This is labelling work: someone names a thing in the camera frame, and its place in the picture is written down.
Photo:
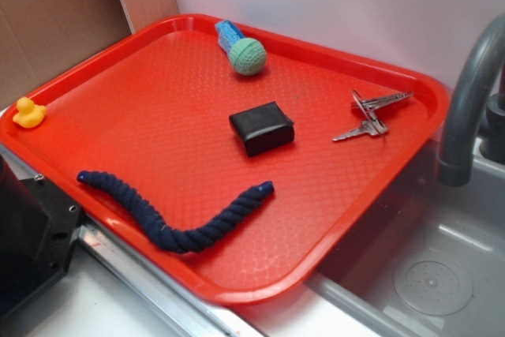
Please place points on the black rectangular block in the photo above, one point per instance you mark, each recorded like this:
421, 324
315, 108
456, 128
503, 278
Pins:
263, 128

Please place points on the red plastic tray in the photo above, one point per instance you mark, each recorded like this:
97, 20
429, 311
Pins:
154, 110

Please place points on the green foam ball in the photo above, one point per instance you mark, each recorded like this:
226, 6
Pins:
247, 56

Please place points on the blue sponge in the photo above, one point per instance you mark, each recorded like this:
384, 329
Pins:
228, 34

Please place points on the silver key bunch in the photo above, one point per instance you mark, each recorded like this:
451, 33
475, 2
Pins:
371, 125

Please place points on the grey toy faucet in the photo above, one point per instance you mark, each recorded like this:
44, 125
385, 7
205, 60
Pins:
479, 79

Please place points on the grey toy sink basin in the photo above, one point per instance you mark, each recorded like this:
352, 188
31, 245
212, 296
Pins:
425, 259

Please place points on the yellow rubber duck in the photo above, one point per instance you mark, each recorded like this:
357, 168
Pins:
29, 115

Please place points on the brown cardboard panel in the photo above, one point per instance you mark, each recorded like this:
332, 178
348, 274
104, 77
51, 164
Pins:
41, 39

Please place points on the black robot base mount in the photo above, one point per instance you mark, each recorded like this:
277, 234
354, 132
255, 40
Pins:
39, 226

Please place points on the dark faucet handle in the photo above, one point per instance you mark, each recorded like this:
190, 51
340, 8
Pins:
492, 126

